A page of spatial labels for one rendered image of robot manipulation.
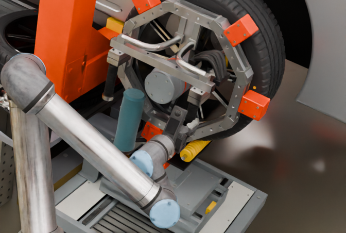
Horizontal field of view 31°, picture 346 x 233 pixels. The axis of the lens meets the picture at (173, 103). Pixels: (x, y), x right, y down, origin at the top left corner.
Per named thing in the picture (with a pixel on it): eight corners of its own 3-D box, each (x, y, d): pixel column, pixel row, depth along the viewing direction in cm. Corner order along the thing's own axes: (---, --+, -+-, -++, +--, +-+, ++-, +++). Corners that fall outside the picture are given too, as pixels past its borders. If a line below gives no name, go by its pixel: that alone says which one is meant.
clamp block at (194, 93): (210, 97, 220) (213, 84, 218) (199, 107, 213) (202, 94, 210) (197, 91, 222) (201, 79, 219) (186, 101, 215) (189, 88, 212)
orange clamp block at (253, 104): (244, 103, 239) (265, 113, 236) (236, 112, 232) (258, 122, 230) (249, 88, 235) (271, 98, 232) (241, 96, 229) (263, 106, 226)
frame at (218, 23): (227, 153, 250) (267, 34, 221) (221, 161, 245) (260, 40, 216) (117, 97, 267) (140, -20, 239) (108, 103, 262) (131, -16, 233)
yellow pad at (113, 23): (144, 30, 304) (146, 21, 301) (129, 38, 293) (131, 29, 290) (121, 19, 308) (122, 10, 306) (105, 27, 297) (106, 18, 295)
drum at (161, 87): (196, 90, 246) (205, 60, 239) (170, 112, 229) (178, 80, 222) (166, 76, 250) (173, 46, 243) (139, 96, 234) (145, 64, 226)
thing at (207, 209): (224, 202, 302) (229, 187, 297) (190, 243, 273) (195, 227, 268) (138, 156, 318) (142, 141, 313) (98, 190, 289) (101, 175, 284)
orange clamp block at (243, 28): (241, 41, 229) (259, 29, 223) (232, 48, 223) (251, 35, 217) (230, 26, 229) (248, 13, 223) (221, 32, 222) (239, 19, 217)
